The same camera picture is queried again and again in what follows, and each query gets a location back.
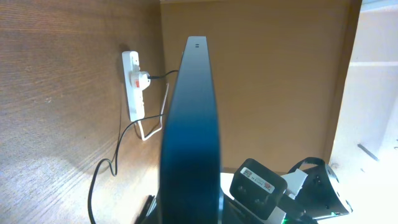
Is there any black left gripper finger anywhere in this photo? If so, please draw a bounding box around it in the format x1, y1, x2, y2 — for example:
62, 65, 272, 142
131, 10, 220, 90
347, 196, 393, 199
134, 195, 157, 224

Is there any blue Samsung Galaxy smartphone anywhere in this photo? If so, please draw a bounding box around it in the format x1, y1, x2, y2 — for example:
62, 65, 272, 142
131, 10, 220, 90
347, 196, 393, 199
159, 36, 223, 223

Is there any black USB charging cable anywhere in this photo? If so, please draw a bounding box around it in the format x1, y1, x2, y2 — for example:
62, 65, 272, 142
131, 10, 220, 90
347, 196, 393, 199
87, 69, 180, 224

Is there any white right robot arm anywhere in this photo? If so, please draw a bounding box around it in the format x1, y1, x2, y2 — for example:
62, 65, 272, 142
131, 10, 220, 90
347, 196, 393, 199
223, 157, 353, 223

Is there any white charger adapter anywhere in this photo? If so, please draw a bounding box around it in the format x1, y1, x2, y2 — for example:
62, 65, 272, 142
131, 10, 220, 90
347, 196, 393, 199
130, 72, 150, 91

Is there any white power strip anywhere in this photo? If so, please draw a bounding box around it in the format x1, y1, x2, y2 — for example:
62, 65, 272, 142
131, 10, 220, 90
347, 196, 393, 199
122, 51, 145, 121

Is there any brown wooden side panel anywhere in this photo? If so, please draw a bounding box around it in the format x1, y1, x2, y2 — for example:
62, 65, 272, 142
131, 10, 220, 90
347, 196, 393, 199
160, 0, 361, 172

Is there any white power strip cord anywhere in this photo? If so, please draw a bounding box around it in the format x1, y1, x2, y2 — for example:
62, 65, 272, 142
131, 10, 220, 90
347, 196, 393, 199
136, 82, 170, 142

